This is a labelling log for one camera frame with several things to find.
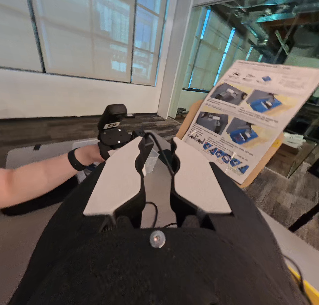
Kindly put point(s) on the black usb hub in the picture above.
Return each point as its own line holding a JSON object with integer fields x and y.
{"x": 149, "y": 142}

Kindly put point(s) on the yellow plastic bin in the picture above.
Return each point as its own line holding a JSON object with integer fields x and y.
{"x": 311, "y": 292}

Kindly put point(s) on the small black floor device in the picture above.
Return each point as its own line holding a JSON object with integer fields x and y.
{"x": 129, "y": 115}

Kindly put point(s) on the white foam box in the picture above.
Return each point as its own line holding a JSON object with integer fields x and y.
{"x": 294, "y": 139}

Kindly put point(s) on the clear plastic bin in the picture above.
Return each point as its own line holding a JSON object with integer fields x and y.
{"x": 152, "y": 160}

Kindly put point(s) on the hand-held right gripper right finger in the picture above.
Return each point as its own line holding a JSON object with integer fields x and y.
{"x": 201, "y": 185}

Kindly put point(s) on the printed instruction sheet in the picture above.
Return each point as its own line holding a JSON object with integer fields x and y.
{"x": 286, "y": 78}

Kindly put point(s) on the black metal shelf rack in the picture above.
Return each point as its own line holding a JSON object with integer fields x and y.
{"x": 304, "y": 125}

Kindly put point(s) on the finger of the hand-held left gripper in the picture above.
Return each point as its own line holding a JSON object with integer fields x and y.
{"x": 113, "y": 152}

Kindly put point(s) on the person's left hand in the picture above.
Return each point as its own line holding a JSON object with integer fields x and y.
{"x": 89, "y": 155}

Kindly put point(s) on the large glass window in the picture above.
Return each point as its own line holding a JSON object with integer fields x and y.
{"x": 74, "y": 36}

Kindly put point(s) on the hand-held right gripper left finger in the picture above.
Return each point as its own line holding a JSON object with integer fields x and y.
{"x": 112, "y": 185}

